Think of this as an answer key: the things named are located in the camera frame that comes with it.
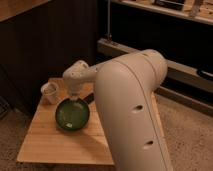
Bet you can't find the green ceramic bowl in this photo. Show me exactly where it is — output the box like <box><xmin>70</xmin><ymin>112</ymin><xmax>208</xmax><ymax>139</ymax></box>
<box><xmin>55</xmin><ymin>99</ymin><xmax>90</xmax><ymax>131</ymax></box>

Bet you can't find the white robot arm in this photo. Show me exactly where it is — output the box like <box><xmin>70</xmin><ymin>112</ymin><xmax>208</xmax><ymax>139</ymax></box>
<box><xmin>63</xmin><ymin>49</ymin><xmax>173</xmax><ymax>171</ymax></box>

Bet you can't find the black rectangular remote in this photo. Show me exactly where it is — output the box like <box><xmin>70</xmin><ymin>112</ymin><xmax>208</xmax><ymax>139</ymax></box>
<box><xmin>84</xmin><ymin>93</ymin><xmax>94</xmax><ymax>104</ymax></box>

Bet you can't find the white paper cup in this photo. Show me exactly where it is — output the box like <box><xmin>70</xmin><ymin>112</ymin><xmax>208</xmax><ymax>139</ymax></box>
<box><xmin>41</xmin><ymin>82</ymin><xmax>59</xmax><ymax>105</ymax></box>

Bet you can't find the wooden table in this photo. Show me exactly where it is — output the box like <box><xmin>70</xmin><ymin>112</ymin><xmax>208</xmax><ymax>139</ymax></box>
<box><xmin>16</xmin><ymin>77</ymin><xmax>164</xmax><ymax>167</ymax></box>

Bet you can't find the wooden shelf with items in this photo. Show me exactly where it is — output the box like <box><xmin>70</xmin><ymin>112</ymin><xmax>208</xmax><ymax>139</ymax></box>
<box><xmin>111</xmin><ymin>0</ymin><xmax>213</xmax><ymax>26</ymax></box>

